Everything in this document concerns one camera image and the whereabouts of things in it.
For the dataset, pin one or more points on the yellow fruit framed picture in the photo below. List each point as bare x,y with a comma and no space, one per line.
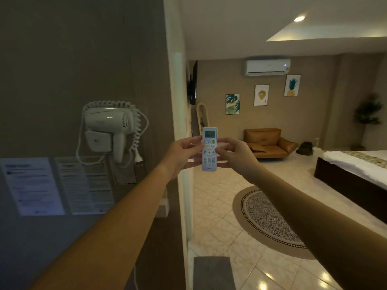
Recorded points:
261,95

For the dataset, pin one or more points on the white air conditioner remote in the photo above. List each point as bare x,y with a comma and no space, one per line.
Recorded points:
209,149

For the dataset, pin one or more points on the black wall television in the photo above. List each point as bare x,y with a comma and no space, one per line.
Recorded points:
192,84

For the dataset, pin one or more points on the person's left hand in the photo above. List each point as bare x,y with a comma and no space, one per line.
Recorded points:
178,157

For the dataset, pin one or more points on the white wall air conditioner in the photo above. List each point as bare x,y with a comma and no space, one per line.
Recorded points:
267,67

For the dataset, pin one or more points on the grey door mat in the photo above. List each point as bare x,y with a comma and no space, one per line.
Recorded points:
213,273

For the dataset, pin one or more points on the leaf print framed picture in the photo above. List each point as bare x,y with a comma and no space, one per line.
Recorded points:
232,104

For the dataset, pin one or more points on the white wall socket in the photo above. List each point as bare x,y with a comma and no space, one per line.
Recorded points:
317,141

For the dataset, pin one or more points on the person's left thumb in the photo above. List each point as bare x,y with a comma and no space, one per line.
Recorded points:
197,147

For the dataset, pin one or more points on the person's right forearm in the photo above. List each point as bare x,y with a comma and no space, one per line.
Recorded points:
320,232

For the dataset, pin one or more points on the person's right thumb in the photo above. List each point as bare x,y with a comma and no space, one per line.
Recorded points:
221,149

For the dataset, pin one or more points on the white notice sheet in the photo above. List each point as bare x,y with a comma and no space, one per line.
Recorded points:
84,185
31,187

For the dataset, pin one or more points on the bed with white sheet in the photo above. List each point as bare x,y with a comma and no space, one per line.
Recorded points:
353,178

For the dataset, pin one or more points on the arched standing mirror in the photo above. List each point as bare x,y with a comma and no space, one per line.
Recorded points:
202,119

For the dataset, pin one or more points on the white wall hair dryer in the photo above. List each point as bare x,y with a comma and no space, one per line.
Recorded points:
105,126

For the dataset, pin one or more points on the dark bag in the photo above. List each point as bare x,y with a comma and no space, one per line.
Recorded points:
304,148

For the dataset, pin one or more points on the green potted plant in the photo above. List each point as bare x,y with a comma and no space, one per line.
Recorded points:
366,117

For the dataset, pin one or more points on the pineapple framed picture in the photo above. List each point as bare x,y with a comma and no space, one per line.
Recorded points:
292,85

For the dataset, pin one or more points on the brown leather sofa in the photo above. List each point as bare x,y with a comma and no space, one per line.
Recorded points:
269,143

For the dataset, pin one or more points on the recessed ceiling light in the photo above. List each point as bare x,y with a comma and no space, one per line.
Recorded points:
299,18

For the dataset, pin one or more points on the person's left forearm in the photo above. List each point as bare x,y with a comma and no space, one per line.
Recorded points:
102,232

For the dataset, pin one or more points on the round patterned rug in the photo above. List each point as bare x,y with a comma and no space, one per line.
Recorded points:
269,223

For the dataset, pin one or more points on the patterned bed runner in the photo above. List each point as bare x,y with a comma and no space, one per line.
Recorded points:
367,158

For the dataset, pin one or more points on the person's right hand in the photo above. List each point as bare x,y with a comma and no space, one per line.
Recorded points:
238,158

